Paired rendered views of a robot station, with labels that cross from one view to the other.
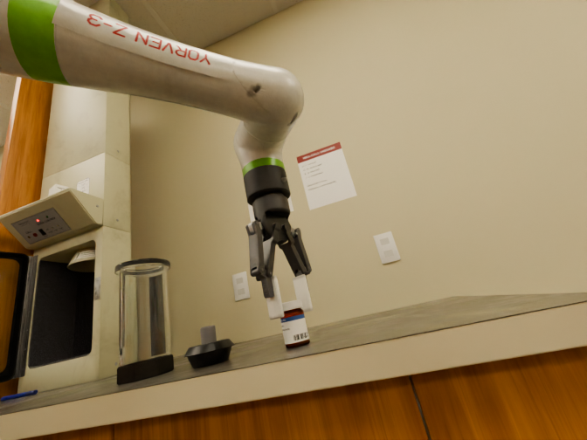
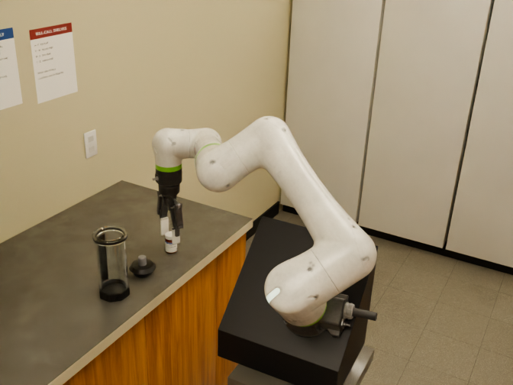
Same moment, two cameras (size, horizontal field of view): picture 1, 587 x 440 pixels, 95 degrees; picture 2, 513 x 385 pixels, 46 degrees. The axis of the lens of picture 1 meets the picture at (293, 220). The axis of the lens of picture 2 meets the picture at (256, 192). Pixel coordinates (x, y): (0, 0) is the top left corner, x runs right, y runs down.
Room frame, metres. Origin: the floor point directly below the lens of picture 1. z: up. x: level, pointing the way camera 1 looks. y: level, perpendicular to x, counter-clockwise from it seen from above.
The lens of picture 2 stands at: (-0.30, 1.83, 2.11)
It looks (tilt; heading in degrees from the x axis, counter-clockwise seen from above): 25 degrees down; 285
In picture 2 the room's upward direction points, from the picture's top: 2 degrees clockwise
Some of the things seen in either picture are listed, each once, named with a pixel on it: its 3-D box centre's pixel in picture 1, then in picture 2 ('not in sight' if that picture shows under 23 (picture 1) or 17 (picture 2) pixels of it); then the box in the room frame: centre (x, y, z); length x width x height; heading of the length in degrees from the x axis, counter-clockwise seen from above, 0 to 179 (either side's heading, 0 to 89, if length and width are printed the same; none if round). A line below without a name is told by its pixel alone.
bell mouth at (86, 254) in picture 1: (98, 258); not in sight; (0.95, 0.75, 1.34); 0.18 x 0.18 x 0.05
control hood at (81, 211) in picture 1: (50, 221); not in sight; (0.80, 0.80, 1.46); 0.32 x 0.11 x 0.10; 77
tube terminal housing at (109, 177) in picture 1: (100, 265); not in sight; (0.98, 0.76, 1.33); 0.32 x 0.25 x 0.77; 77
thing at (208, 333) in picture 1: (209, 344); (142, 264); (0.55, 0.21, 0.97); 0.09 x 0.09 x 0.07
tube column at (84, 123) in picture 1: (105, 96); not in sight; (0.98, 0.76, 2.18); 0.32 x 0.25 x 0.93; 77
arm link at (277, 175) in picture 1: (265, 189); (167, 175); (0.52, 0.04, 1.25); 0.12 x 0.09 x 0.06; 54
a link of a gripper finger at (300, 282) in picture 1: (302, 293); (164, 226); (0.55, 0.02, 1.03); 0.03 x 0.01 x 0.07; 54
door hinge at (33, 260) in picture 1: (26, 312); not in sight; (0.88, 0.94, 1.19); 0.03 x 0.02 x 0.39; 77
